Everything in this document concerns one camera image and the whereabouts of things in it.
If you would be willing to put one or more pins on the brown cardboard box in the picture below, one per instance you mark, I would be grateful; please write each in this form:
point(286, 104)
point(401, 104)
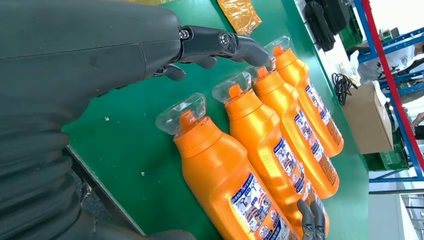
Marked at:
point(364, 122)

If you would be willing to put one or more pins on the clear plastic bag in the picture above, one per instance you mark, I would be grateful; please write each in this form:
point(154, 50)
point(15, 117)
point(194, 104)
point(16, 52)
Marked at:
point(351, 71)

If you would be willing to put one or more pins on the white table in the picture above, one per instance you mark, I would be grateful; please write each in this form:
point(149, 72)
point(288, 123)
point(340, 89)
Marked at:
point(384, 218)

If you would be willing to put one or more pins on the black equipment case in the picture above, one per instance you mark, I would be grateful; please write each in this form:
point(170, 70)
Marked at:
point(336, 15)

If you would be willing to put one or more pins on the white tissue paper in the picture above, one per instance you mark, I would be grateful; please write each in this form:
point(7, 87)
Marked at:
point(380, 90)

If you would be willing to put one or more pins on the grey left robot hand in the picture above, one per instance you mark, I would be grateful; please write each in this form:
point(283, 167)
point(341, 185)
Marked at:
point(73, 49)

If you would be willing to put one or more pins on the yellow plastic-wrapped board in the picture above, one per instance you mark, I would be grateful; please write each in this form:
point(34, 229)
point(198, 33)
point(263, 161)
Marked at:
point(240, 15)

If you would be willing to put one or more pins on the black remote controller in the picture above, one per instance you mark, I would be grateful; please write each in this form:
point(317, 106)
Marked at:
point(319, 26)

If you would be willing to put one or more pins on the person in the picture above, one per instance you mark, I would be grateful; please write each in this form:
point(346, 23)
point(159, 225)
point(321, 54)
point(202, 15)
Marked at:
point(397, 61)

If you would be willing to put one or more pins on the blue metal rack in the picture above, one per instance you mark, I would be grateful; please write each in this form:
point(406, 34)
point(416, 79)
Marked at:
point(397, 42)

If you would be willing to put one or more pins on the red metal pole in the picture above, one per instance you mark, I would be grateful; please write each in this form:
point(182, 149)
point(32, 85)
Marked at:
point(393, 76)

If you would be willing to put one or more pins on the orange detergent bottle clear cap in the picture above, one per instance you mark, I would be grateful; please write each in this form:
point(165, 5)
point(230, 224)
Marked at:
point(212, 172)
point(285, 99)
point(255, 126)
point(298, 76)

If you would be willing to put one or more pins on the green plastic crate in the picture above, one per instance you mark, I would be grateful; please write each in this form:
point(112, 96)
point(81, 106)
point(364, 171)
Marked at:
point(391, 160)
point(351, 33)

